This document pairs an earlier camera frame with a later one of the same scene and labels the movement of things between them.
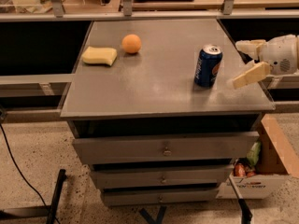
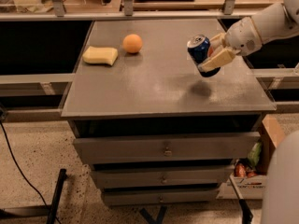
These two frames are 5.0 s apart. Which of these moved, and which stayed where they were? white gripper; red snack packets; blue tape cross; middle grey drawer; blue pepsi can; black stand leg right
Moved: white gripper; blue pepsi can
Stayed: blue tape cross; red snack packets; black stand leg right; middle grey drawer
